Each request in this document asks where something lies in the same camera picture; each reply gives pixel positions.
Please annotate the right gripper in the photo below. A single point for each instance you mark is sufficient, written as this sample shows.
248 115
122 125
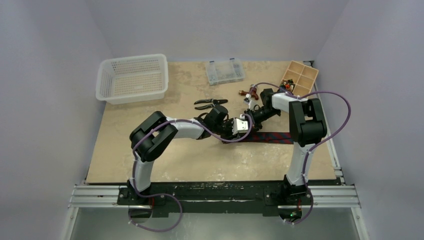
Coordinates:
250 117

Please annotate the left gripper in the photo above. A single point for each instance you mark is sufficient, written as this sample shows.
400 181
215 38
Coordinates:
229 136

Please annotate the red navy striped tie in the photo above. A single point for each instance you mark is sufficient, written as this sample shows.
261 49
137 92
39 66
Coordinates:
269 137

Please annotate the wooden compartment box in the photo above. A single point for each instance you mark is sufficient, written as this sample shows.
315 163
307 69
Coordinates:
304 77

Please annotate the white plastic basket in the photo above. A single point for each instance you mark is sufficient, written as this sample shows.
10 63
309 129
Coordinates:
132 79

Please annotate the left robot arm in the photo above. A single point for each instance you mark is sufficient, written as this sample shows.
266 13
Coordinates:
150 139

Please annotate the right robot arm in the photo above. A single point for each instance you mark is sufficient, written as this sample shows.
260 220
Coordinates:
307 128

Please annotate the black pliers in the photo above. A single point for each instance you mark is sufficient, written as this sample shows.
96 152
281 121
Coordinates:
209 103

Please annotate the multicolour rolled tie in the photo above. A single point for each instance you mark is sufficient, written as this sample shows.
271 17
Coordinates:
288 85

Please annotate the clear plastic organizer box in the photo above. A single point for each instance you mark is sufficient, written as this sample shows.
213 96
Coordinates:
224 71

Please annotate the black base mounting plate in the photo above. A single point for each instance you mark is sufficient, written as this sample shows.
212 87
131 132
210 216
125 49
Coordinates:
216 197

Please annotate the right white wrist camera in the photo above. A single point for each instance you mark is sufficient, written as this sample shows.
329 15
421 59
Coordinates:
250 101

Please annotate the aluminium frame rail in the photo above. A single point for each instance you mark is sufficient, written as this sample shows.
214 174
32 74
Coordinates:
325 194

